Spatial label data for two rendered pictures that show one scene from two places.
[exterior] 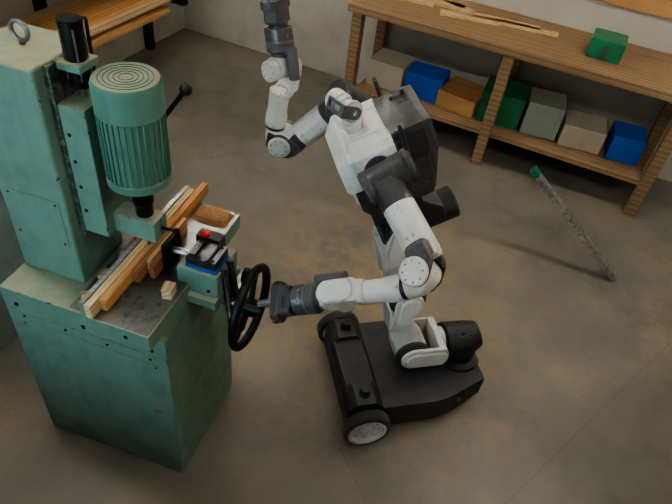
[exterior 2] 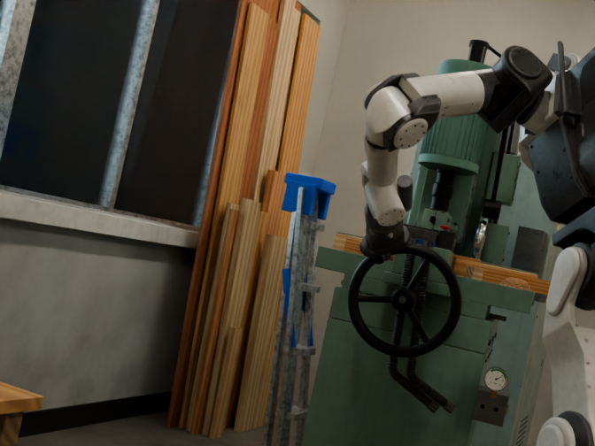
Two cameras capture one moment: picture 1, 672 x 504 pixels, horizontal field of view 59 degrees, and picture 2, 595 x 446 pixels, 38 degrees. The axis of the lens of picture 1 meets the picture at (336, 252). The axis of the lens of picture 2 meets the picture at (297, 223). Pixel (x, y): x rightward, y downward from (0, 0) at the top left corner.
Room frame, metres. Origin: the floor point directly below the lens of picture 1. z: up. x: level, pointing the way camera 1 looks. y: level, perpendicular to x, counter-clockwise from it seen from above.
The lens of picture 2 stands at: (1.06, -1.96, 0.89)
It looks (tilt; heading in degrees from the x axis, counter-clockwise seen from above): 2 degrees up; 93
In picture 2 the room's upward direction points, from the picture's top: 12 degrees clockwise
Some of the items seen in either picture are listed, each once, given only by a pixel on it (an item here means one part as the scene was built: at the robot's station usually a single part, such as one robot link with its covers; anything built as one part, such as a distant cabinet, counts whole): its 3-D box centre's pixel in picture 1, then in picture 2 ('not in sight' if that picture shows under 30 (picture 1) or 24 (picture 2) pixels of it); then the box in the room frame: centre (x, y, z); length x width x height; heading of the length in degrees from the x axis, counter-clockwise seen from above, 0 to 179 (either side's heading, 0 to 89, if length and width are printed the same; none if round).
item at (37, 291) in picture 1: (122, 276); (421, 316); (1.34, 0.69, 0.76); 0.57 x 0.45 x 0.09; 78
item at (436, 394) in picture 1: (407, 355); not in sight; (1.64, -0.38, 0.19); 0.64 x 0.52 x 0.33; 108
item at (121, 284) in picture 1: (160, 239); (448, 266); (1.37, 0.56, 0.92); 0.62 x 0.02 x 0.04; 168
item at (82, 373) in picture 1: (137, 351); (392, 445); (1.34, 0.69, 0.36); 0.58 x 0.45 x 0.71; 78
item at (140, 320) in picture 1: (184, 270); (422, 279); (1.30, 0.47, 0.87); 0.61 x 0.30 x 0.06; 168
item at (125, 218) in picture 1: (141, 222); (436, 226); (1.32, 0.59, 1.03); 0.14 x 0.07 x 0.09; 78
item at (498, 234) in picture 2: not in sight; (490, 243); (1.51, 0.72, 1.02); 0.09 x 0.07 x 0.12; 168
